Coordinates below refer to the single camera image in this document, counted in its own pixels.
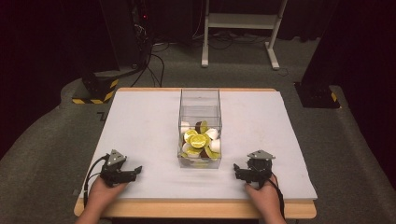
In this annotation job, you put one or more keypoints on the clear plastic box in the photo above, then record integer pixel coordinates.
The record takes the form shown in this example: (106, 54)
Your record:
(200, 102)

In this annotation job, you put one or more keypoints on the black stand with striped base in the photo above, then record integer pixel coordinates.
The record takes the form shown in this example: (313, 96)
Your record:
(102, 84)

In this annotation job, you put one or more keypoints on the pile of yellow-lidded white capsules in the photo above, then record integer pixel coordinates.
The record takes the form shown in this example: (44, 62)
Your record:
(198, 141)

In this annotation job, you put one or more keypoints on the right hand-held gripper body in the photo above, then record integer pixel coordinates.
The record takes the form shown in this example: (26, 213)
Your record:
(259, 169)

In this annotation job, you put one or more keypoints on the white metal stand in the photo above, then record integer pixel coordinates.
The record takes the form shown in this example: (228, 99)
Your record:
(239, 21)

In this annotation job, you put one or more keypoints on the person's right hand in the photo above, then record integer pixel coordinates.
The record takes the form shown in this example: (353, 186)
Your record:
(261, 199)

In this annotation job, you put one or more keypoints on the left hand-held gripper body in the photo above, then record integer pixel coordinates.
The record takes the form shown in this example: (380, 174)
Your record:
(115, 169)

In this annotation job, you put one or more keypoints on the dark curtain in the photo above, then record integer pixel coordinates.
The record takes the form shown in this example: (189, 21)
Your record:
(358, 40)

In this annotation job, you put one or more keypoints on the wooden table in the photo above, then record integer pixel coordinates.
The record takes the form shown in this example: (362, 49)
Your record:
(193, 209)

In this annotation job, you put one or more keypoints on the white table mat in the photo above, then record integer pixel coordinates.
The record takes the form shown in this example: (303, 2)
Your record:
(143, 137)

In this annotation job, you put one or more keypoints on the person's left hand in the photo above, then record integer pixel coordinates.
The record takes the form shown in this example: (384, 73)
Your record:
(104, 194)

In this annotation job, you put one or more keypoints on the black stand base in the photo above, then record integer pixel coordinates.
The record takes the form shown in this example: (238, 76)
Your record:
(316, 95)

